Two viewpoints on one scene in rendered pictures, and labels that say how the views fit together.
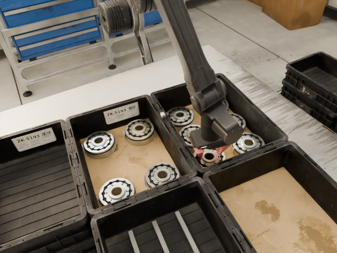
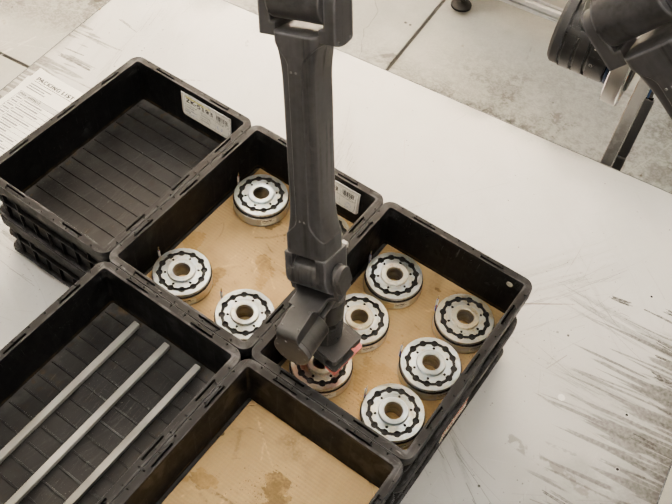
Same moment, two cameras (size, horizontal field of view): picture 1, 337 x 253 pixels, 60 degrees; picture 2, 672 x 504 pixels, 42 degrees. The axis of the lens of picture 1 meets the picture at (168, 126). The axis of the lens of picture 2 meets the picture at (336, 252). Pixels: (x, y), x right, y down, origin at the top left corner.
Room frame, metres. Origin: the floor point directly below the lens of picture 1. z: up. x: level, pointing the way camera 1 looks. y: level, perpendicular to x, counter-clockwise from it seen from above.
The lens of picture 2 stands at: (0.15, -0.67, 2.11)
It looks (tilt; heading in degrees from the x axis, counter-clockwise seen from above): 53 degrees down; 51
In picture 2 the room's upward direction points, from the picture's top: 6 degrees clockwise
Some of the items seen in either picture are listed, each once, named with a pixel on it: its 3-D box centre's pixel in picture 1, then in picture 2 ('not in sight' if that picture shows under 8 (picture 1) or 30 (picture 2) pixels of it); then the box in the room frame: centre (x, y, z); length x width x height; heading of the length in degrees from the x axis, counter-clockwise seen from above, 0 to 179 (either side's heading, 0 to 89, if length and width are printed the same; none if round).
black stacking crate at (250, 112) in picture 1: (211, 127); (392, 337); (0.72, -0.15, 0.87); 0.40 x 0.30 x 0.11; 20
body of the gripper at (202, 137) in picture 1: (210, 129); (324, 323); (0.59, -0.12, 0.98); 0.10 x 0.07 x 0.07; 104
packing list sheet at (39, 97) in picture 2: not in sight; (23, 127); (0.42, 0.78, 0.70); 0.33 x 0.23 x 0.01; 26
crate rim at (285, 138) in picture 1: (212, 116); (396, 321); (0.72, -0.15, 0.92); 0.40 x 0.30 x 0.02; 20
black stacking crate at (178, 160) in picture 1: (127, 156); (251, 248); (0.61, 0.14, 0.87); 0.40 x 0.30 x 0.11; 20
